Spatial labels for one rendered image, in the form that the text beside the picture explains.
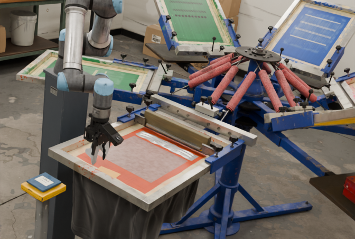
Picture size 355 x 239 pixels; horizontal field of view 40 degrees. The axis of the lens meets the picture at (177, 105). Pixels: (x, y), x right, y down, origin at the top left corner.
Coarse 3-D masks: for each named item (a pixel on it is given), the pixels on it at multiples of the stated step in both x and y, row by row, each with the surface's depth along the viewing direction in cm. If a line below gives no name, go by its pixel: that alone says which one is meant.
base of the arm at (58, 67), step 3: (60, 57) 246; (63, 57) 245; (57, 60) 249; (60, 60) 247; (57, 63) 248; (60, 63) 246; (54, 66) 250; (57, 66) 248; (60, 66) 246; (81, 66) 254; (54, 69) 249; (57, 69) 247; (60, 69) 246; (81, 69) 254; (54, 72) 249; (57, 72) 248; (81, 72) 252
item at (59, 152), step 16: (160, 112) 278; (192, 128) 265; (64, 144) 226; (80, 144) 233; (224, 144) 256; (64, 160) 216; (80, 160) 215; (96, 176) 206; (192, 176) 218; (128, 192) 198; (160, 192) 201; (176, 192) 210; (144, 208) 194
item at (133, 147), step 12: (132, 132) 257; (156, 132) 261; (120, 144) 242; (132, 144) 244; (144, 144) 246; (156, 144) 248; (84, 156) 226; (108, 156) 229; (120, 156) 231; (132, 156) 233; (108, 168) 219
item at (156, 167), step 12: (180, 144) 253; (144, 156) 235; (156, 156) 237; (168, 156) 239; (180, 156) 241; (204, 156) 245; (120, 168) 221; (132, 168) 222; (144, 168) 224; (156, 168) 226; (168, 168) 228; (180, 168) 230; (120, 180) 211; (132, 180) 213; (144, 180) 215; (156, 180) 216; (144, 192) 206
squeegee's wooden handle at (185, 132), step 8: (152, 112) 259; (152, 120) 258; (160, 120) 255; (168, 120) 253; (160, 128) 257; (168, 128) 253; (176, 128) 250; (184, 128) 247; (184, 136) 248; (192, 136) 246; (200, 136) 243; (208, 136) 242; (200, 144) 244; (208, 144) 243
